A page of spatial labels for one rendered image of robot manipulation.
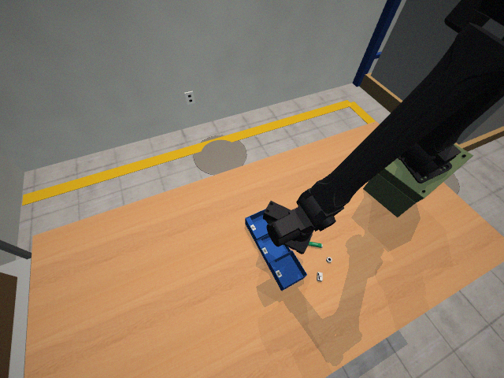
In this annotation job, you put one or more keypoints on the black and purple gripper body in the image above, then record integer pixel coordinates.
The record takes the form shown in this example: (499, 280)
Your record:
(301, 242)

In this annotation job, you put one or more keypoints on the blue rack of bins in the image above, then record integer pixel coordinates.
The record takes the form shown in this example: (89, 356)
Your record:
(282, 262)

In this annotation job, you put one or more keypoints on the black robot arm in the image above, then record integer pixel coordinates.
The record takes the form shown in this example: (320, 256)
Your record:
(467, 81)

